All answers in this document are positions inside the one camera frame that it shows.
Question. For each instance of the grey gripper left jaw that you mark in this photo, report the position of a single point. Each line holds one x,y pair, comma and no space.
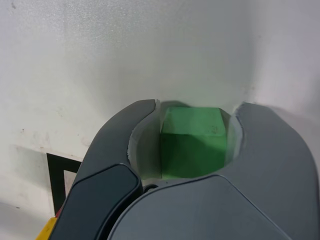
100,180

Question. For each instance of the yellow cube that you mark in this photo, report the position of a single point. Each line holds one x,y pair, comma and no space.
46,231

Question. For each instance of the black tape square outline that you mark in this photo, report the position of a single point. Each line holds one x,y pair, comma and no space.
56,180

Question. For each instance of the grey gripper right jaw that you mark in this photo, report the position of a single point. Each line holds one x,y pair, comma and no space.
262,175

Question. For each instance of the green cube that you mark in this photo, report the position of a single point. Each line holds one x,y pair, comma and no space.
192,150

